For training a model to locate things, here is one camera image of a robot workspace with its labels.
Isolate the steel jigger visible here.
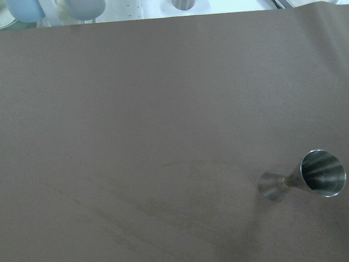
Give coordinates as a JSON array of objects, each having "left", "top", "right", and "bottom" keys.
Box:
[{"left": 258, "top": 150, "right": 347, "bottom": 201}]

